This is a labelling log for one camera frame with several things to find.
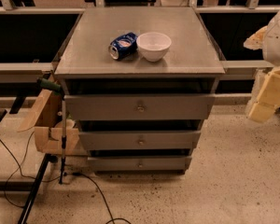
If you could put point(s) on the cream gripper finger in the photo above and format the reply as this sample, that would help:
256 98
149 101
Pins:
265 95

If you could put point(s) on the grey drawer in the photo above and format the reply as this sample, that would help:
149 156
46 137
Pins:
148 163
139 140
139 107

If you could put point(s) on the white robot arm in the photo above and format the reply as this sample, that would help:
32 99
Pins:
267 39

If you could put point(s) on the grey drawer cabinet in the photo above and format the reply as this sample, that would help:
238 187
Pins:
139 82

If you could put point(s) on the grey bottom drawer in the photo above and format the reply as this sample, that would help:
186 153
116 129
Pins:
148 163

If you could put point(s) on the grey top drawer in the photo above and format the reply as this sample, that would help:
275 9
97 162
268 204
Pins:
139 107

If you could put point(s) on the white bowl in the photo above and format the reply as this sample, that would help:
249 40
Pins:
153 46

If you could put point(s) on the crushed blue soda can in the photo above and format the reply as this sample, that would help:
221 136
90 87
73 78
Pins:
123 46

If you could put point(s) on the cardboard box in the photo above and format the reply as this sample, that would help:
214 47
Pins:
45 118

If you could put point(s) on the black metal stand leg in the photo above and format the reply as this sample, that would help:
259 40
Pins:
34 190

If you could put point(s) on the green handled pole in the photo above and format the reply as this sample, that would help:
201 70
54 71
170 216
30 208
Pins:
51 86

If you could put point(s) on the metal railing frame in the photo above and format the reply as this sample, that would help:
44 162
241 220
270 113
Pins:
25 72

